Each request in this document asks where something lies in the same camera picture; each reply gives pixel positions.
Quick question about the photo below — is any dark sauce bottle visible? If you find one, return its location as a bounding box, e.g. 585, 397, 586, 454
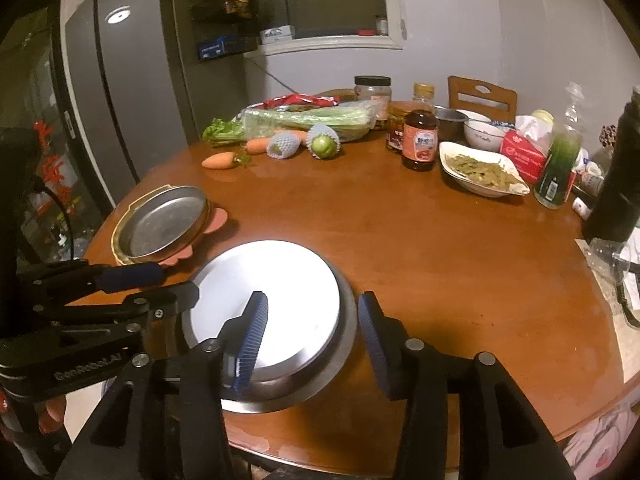
401, 83, 441, 172

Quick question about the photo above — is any large carrot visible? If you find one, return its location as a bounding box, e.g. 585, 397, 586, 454
201, 151, 236, 170

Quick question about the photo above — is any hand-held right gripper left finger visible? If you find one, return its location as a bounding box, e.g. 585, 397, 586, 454
52, 290, 271, 480

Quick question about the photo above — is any pink white cloth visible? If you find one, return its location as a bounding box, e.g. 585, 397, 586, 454
562, 407, 640, 480

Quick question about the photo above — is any red tissue pack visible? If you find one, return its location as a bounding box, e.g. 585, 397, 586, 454
500, 115, 553, 183

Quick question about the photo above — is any black thermos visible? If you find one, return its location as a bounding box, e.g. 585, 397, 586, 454
581, 85, 640, 243

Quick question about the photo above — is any blue box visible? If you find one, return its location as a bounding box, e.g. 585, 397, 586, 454
196, 35, 258, 62

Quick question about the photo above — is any black strap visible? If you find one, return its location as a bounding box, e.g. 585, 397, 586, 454
617, 260, 640, 328

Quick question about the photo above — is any metal pot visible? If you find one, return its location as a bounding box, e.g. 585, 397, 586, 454
432, 105, 469, 142

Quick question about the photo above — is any clear plastic wrap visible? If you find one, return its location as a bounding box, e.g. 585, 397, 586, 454
585, 237, 640, 281

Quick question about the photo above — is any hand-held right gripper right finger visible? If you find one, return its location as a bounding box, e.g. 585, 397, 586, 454
357, 291, 577, 480

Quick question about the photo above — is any red snack packet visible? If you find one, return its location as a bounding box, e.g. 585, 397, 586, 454
262, 94, 338, 111

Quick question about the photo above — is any metal bowl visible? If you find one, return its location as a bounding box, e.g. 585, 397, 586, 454
181, 240, 359, 414

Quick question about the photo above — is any white dish of greens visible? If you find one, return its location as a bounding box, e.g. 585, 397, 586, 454
438, 141, 531, 198

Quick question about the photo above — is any chili sauce jar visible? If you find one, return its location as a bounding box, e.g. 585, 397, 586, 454
385, 105, 416, 152

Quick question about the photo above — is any grey refrigerator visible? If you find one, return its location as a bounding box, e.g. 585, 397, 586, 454
62, 0, 201, 206

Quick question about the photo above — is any yellow shell-shaped plate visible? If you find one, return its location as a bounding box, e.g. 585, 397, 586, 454
110, 185, 211, 267

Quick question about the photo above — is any round metal plate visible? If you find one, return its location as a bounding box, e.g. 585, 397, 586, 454
121, 186, 208, 261

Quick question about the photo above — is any green bottle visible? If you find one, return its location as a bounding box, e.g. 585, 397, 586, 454
533, 82, 586, 210

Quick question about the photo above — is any glass door cabinet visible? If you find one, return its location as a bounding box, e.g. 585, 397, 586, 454
0, 25, 108, 266

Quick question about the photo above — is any celery in plastic bag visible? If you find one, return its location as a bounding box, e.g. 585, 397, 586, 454
202, 100, 379, 147

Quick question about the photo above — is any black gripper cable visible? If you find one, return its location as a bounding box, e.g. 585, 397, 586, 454
35, 180, 76, 261

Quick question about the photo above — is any person's left hand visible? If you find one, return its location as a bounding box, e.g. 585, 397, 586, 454
36, 394, 67, 435

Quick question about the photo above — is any white box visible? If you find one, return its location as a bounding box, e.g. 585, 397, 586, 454
259, 25, 295, 44

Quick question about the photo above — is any guava in foam net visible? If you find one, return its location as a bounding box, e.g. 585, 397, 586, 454
266, 130, 301, 162
306, 124, 342, 161

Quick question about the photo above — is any pink plate with ears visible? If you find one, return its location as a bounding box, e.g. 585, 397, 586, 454
150, 205, 230, 268

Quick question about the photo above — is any small white bottle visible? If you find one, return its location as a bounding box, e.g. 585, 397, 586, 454
572, 160, 606, 218

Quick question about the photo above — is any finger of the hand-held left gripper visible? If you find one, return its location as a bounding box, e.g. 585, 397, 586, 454
15, 258, 167, 307
47, 280, 201, 331

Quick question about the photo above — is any thin wall cable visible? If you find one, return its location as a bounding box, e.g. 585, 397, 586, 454
245, 57, 291, 95

